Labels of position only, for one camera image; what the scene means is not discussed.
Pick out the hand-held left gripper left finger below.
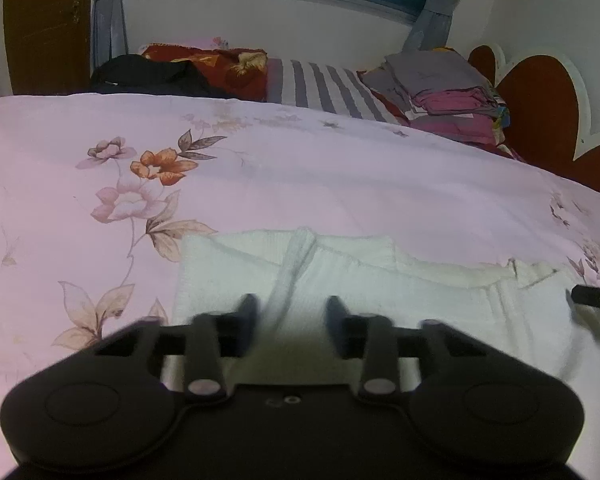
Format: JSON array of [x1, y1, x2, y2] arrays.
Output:
[[95, 293, 259, 404]]

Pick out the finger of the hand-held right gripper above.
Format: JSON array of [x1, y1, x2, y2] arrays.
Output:
[[569, 284, 600, 312]]

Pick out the white knit sweater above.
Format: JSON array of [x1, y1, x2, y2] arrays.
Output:
[[172, 227, 600, 393]]

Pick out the grey-blue curtain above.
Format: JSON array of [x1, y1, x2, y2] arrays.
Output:
[[402, 0, 464, 54], [89, 0, 129, 69]]

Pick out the red floral pillow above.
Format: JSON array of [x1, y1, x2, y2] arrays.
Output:
[[139, 43, 269, 102]]

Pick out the bed with pink floral sheet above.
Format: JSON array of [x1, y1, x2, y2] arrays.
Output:
[[0, 94, 600, 461]]

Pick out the red and white headboard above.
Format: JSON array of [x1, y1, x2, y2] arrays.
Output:
[[467, 44, 600, 202]]

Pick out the grey striped pillow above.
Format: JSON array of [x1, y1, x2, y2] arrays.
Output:
[[266, 58, 402, 124]]

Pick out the brown wooden door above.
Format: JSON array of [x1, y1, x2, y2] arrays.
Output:
[[2, 0, 92, 96]]

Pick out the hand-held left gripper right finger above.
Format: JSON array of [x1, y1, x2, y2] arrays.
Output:
[[326, 295, 487, 404]]

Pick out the pile of folded clothes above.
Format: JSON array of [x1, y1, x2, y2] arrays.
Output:
[[359, 49, 512, 149]]

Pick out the black cloth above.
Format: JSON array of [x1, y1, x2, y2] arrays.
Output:
[[89, 54, 212, 97]]

